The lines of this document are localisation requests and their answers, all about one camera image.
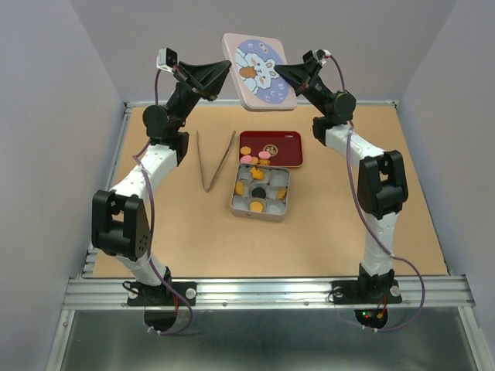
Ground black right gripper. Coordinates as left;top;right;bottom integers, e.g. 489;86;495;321
267;58;331;117

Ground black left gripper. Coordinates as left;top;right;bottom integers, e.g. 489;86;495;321
167;60;234;133

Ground silver tin lid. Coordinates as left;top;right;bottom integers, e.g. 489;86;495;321
221;33;297;112

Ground flower orange cookie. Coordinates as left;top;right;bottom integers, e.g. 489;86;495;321
250;167;265;181

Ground metal serving tongs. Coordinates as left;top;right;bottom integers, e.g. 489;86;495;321
195;129;237;193

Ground round orange cookie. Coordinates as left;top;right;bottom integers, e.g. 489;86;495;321
276;187;287;200

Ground silver cookie tin with cups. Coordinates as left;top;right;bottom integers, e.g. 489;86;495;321
230;163;290;223

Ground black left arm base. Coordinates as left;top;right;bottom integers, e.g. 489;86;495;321
122;281;197;307

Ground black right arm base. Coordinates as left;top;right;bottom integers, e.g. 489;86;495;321
328;267;402;305

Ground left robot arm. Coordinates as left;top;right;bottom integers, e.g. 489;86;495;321
91;60;231;305

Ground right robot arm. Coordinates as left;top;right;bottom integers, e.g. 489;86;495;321
275;49;408;301

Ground red rectangular tray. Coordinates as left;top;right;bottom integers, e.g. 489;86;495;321
239;131;303;168

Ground small orange cookie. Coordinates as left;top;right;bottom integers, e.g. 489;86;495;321
240;146;251;155

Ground pink round cookie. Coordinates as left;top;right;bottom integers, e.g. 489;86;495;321
258;151;271;160

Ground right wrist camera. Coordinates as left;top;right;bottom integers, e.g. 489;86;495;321
313;49;332;66

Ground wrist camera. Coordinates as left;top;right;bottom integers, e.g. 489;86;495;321
156;48;178;73
313;49;332;66

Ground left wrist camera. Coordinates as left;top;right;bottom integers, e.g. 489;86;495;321
156;48;178;73

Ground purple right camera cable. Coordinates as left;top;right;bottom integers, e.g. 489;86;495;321
328;53;426;333

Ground purple camera cable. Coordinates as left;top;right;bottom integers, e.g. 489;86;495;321
328;53;426;333
131;67;194;336

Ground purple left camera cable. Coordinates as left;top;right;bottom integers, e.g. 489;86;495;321
131;67;194;336

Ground aluminium front rail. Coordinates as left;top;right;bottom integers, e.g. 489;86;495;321
62;276;475;311

